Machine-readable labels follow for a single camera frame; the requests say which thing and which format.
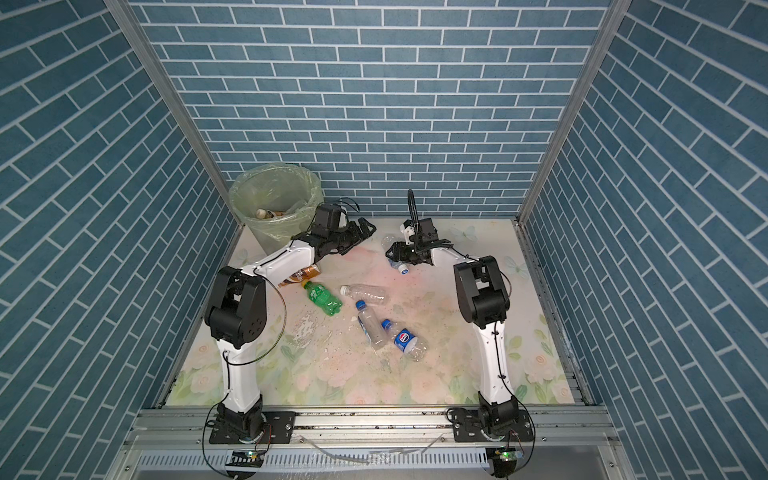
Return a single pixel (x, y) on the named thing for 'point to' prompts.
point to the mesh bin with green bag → (277, 201)
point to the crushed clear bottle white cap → (365, 292)
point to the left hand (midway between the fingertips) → (369, 232)
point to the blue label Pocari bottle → (402, 267)
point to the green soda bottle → (322, 298)
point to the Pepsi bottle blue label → (413, 346)
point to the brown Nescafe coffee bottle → (262, 213)
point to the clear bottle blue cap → (371, 324)
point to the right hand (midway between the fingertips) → (391, 251)
